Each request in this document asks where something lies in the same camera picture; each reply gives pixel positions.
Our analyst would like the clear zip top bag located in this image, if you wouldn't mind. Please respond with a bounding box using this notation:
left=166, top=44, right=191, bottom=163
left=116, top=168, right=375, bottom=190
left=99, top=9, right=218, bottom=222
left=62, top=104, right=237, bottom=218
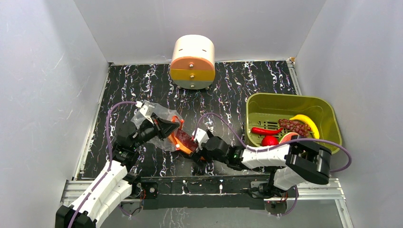
left=131, top=100, right=184, bottom=151

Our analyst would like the toy watermelon slice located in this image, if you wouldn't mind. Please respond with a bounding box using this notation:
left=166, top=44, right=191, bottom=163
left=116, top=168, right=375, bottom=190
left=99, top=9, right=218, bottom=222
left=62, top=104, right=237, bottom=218
left=279, top=132, right=299, bottom=144

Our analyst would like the purple toy grape bunch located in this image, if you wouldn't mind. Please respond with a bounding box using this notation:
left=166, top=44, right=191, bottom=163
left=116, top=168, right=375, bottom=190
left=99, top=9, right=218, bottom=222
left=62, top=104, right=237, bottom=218
left=278, top=119, right=313, bottom=137

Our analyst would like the red toy apple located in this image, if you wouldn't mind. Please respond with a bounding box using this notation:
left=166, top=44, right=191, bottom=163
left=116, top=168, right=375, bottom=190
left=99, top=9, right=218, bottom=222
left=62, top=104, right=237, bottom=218
left=261, top=135, right=279, bottom=147

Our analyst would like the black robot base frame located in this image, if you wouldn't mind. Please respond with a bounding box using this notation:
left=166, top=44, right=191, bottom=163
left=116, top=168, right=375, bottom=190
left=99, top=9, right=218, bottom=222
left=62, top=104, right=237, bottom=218
left=126, top=175, right=286, bottom=210

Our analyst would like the olive green plastic basket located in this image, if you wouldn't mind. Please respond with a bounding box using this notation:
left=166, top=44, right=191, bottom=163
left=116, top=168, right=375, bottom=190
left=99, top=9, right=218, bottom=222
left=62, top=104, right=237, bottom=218
left=245, top=93, right=342, bottom=146

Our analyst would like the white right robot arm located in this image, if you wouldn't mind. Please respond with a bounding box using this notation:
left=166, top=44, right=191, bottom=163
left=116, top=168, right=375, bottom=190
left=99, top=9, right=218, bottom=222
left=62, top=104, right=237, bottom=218
left=194, top=133, right=332, bottom=197

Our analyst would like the yellow toy banana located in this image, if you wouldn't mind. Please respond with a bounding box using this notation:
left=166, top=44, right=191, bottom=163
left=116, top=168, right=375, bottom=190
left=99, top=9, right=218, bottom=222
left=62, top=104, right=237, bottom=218
left=289, top=114, right=320, bottom=139

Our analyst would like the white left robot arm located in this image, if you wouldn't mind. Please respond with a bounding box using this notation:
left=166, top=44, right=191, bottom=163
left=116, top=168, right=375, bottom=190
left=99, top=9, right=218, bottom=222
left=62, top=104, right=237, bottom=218
left=55, top=114, right=183, bottom=228

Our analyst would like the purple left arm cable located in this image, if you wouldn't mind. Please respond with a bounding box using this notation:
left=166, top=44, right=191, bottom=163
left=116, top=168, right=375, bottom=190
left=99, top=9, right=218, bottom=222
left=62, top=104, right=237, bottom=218
left=67, top=100, right=142, bottom=228

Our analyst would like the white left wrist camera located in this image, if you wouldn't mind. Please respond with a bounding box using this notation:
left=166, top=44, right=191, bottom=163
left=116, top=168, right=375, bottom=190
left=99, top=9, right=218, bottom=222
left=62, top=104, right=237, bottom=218
left=135, top=101, right=155, bottom=123

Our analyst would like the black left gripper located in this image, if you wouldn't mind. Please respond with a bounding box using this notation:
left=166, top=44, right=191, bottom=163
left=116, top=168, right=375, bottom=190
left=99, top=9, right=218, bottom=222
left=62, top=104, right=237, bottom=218
left=132, top=113, right=180, bottom=149

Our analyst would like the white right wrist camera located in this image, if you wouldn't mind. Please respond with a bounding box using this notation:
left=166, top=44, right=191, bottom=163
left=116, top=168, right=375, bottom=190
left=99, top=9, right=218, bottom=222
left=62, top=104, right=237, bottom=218
left=192, top=128, right=209, bottom=150

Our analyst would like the round pastel drawer cabinet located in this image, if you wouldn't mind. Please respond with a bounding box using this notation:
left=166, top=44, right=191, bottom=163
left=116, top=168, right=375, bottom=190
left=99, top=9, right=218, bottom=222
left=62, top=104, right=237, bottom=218
left=170, top=35, right=215, bottom=90

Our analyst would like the red toy chili pepper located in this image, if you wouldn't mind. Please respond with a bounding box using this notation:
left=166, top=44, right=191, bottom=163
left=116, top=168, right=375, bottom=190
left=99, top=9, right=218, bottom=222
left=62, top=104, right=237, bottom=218
left=250, top=127, right=283, bottom=136

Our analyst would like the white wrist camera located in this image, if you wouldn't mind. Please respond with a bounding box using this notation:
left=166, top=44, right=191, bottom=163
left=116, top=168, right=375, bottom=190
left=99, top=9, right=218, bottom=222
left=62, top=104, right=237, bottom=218
left=192, top=128, right=209, bottom=150
left=135, top=101, right=155, bottom=123

